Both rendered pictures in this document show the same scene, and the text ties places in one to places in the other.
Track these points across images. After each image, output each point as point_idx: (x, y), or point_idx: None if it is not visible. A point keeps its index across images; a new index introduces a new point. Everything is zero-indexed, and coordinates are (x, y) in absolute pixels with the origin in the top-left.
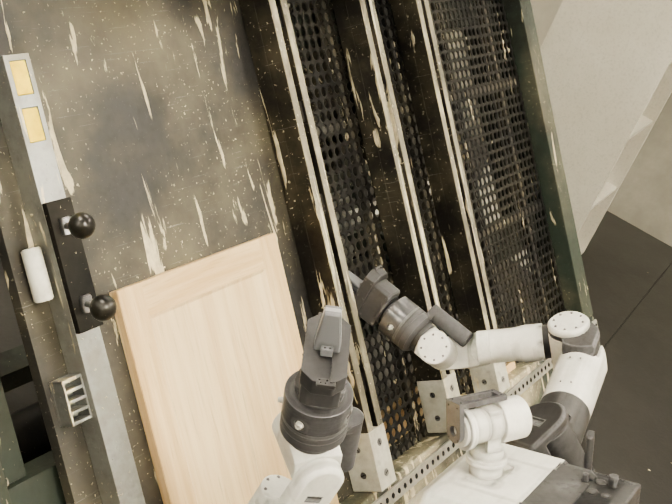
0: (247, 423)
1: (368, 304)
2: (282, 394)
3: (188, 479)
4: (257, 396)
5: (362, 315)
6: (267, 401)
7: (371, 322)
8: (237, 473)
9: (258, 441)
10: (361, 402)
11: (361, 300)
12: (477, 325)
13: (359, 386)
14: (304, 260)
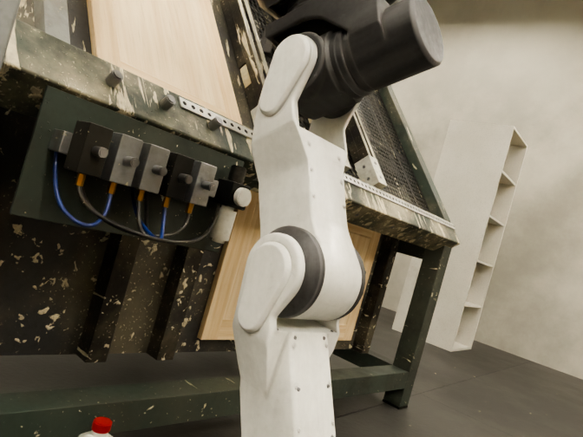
0: (170, 34)
1: (268, 41)
2: (202, 49)
3: (110, 6)
4: (181, 32)
5: (265, 49)
6: (189, 41)
7: (270, 49)
8: (155, 43)
9: (178, 48)
10: (261, 81)
11: (264, 41)
12: (359, 146)
13: (260, 74)
14: (229, 23)
